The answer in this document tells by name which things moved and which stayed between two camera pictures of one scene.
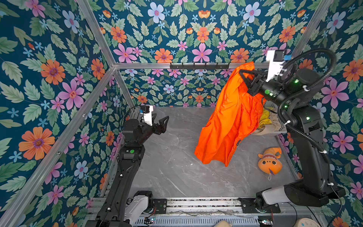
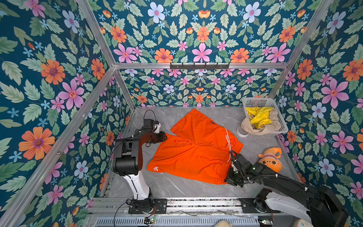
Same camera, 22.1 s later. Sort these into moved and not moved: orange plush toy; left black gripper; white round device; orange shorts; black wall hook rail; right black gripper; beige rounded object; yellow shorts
Moved: left black gripper; orange shorts; right black gripper
Not moved: beige rounded object; black wall hook rail; yellow shorts; orange plush toy; white round device
